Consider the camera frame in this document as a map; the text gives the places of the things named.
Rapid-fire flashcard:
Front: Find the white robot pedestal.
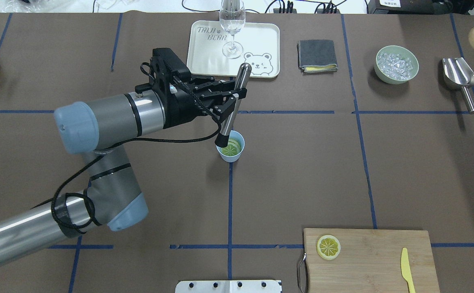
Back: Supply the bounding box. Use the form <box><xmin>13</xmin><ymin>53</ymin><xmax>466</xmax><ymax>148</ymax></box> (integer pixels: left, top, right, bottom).
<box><xmin>175</xmin><ymin>280</ymin><xmax>283</xmax><ymax>293</ymax></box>

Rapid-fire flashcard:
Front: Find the yellow plastic knife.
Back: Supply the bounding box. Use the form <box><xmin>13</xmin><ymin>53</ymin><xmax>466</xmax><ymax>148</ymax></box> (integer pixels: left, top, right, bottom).
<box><xmin>400</xmin><ymin>247</ymin><xmax>416</xmax><ymax>293</ymax></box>

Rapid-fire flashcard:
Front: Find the steel muddler black tip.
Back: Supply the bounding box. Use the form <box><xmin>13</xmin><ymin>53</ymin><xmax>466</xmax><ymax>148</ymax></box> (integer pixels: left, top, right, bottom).
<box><xmin>215</xmin><ymin>63</ymin><xmax>252</xmax><ymax>148</ymax></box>

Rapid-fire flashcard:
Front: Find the clear wine glass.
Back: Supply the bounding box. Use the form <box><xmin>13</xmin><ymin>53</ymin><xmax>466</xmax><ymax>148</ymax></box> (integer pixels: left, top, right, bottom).
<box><xmin>219</xmin><ymin>0</ymin><xmax>246</xmax><ymax>59</ymax></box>

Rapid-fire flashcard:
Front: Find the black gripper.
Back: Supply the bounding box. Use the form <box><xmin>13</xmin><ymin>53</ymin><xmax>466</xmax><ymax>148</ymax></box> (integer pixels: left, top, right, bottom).
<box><xmin>161</xmin><ymin>76</ymin><xmax>247</xmax><ymax>129</ymax></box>

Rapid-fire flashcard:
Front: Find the grey folded cloth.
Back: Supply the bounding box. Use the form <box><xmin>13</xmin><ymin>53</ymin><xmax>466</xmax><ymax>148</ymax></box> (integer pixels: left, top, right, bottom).
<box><xmin>297</xmin><ymin>39</ymin><xmax>339</xmax><ymax>74</ymax></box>

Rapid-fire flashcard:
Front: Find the bamboo cutting board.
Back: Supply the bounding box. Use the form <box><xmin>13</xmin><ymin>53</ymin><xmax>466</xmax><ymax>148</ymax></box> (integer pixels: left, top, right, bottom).
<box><xmin>303</xmin><ymin>228</ymin><xmax>440</xmax><ymax>293</ymax></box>

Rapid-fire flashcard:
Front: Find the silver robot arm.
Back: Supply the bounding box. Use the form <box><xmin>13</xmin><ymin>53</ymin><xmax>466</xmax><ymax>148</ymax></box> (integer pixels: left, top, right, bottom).
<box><xmin>0</xmin><ymin>63</ymin><xmax>251</xmax><ymax>266</ymax></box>

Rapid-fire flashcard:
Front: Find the light blue cup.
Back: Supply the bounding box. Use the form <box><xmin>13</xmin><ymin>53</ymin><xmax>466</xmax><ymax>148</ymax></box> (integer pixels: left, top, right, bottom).
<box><xmin>216</xmin><ymin>130</ymin><xmax>245</xmax><ymax>163</ymax></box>

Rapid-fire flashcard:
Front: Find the steel ice scoop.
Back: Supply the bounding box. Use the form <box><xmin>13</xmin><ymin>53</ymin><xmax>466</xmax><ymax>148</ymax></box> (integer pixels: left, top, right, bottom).
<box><xmin>442</xmin><ymin>57</ymin><xmax>474</xmax><ymax>114</ymax></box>

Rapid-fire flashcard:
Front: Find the green bowl of ice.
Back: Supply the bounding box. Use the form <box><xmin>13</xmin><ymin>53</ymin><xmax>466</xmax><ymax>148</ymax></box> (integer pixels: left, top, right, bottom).
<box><xmin>374</xmin><ymin>45</ymin><xmax>419</xmax><ymax>85</ymax></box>

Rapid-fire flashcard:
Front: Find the lemon slice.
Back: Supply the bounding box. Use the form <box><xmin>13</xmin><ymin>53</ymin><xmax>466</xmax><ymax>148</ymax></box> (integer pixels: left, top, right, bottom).
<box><xmin>221</xmin><ymin>138</ymin><xmax>242</xmax><ymax>157</ymax></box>
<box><xmin>316</xmin><ymin>235</ymin><xmax>341</xmax><ymax>261</ymax></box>

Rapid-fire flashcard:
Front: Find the cream bear tray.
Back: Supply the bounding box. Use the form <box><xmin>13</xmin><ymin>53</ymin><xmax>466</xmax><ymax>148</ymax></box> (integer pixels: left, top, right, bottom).
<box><xmin>187</xmin><ymin>21</ymin><xmax>280</xmax><ymax>79</ymax></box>

